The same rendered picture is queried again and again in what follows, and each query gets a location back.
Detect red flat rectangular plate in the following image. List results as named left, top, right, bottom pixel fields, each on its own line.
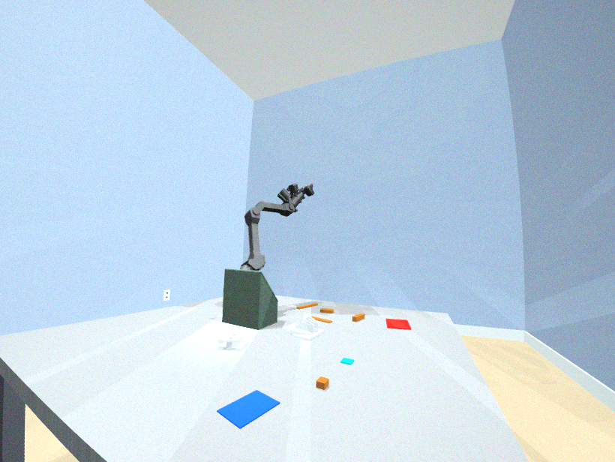
left=386, top=319, right=411, bottom=330

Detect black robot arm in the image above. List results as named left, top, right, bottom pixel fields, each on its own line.
left=240, top=183, right=301, bottom=271

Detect blue flat plate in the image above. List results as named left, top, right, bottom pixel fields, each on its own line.
left=217, top=390, right=280, bottom=429

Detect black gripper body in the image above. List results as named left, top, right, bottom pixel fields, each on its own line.
left=291, top=185, right=314, bottom=203

